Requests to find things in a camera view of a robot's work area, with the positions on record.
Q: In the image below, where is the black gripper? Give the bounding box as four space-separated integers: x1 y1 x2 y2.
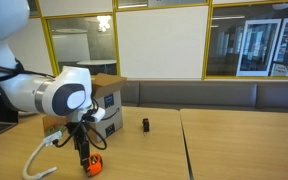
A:
66 121 90 166

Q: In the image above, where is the orange black tape measure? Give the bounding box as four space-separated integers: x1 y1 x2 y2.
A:
86 154 103 177

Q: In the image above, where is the white braided rope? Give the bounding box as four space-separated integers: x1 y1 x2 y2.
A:
21 133 63 180

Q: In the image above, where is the small black orange connector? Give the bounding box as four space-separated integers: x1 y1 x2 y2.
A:
142 118 150 133

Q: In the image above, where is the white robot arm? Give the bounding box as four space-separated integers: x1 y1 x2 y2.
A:
0 0 105 165

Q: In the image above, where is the brown cardboard box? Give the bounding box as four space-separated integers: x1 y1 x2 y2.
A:
41 72 126 142

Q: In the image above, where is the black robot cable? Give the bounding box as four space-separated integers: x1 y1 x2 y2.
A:
52 99 108 151

